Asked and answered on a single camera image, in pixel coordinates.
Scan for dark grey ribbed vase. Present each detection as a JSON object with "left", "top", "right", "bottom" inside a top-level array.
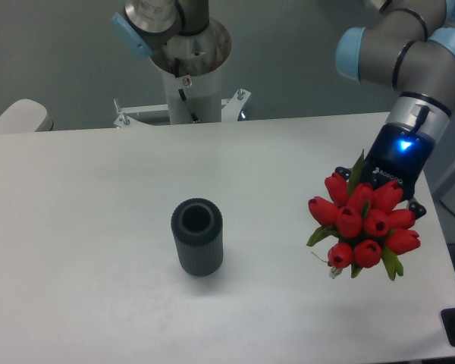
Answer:
[{"left": 171, "top": 198, "right": 224, "bottom": 277}]

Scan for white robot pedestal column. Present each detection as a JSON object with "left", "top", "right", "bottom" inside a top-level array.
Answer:
[{"left": 152, "top": 18, "right": 232, "bottom": 124}]

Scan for red tulip bouquet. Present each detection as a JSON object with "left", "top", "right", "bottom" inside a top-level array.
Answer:
[{"left": 306, "top": 155, "right": 421, "bottom": 281}]

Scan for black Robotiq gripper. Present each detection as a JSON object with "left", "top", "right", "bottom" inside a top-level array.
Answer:
[{"left": 334, "top": 124, "right": 435, "bottom": 219}]

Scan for white pedestal base frame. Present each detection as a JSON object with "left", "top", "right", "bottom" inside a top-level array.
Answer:
[{"left": 114, "top": 88, "right": 252, "bottom": 128}]

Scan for beige chair back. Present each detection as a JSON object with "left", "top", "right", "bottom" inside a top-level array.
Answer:
[{"left": 0, "top": 99, "right": 54, "bottom": 135}]

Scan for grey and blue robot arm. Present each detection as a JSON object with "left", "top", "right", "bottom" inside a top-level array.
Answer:
[{"left": 111, "top": 1, "right": 455, "bottom": 217}]

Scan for black cable on pedestal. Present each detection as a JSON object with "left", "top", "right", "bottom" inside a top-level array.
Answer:
[{"left": 177, "top": 88, "right": 200, "bottom": 124}]

